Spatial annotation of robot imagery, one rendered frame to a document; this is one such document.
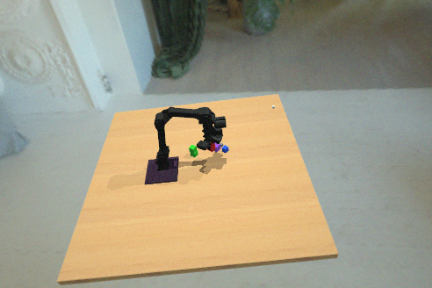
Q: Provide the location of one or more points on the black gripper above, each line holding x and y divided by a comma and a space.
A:
205, 144

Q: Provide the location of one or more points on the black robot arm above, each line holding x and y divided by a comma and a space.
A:
204, 115

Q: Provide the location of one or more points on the red block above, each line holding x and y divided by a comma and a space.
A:
212, 147

